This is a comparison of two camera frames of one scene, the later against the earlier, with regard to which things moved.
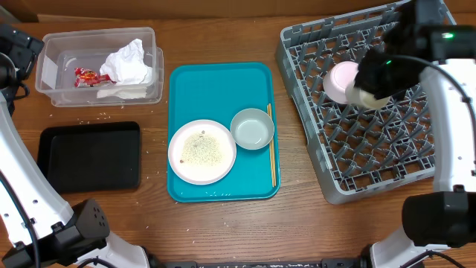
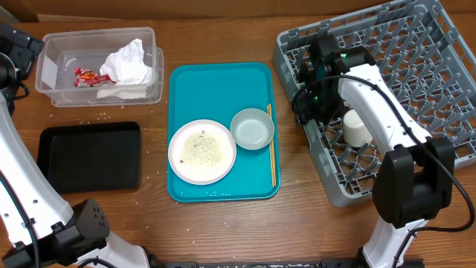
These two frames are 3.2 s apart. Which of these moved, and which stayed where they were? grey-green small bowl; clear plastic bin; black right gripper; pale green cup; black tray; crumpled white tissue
Moved: pale green cup; black right gripper
Stayed: black tray; grey-green small bowl; crumpled white tissue; clear plastic bin
